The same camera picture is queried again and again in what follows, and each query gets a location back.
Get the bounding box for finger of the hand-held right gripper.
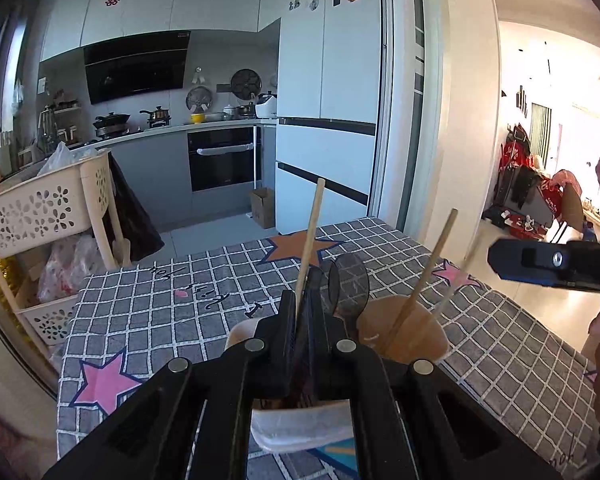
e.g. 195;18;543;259
487;237;600;293

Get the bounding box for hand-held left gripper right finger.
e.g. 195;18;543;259
310;272;563;480

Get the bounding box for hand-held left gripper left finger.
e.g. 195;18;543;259
42;290;301;480

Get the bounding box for white perforated utensil holder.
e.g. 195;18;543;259
226;294;451;453

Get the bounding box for black plastic spoon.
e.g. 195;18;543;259
327;252;371;321

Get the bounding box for plain wooden chopstick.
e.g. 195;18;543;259
380;208;459;356
293;178;327;318

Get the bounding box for pile of red bags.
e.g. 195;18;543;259
482;122;566;238

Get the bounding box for grey checked star tablecloth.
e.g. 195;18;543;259
55;217;600;480

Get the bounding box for brown cardboard box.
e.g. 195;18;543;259
250;187;276;230

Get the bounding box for black hanging bag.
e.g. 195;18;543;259
107;152;165;263

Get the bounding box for black built-in oven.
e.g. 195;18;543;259
186;126;257;193

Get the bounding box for clear plastic bag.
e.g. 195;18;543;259
37;235;106;303

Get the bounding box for white rice cooker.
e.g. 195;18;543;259
256;91;279;120

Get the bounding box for grey hanging round rack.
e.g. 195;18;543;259
186;86;214;113

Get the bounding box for black hanging round pan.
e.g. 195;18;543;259
230;68;263;98

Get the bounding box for beige perforated storage cart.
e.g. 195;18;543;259
0;149;131;361

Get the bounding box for black wok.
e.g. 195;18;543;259
92;112;132;133

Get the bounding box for white refrigerator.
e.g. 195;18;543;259
275;0;386;236

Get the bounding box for black range hood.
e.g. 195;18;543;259
83;31;192;106

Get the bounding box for white upper kitchen cabinets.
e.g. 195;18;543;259
40;0;283;63

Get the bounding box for white sliding door frame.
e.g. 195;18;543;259
377;0;446;241

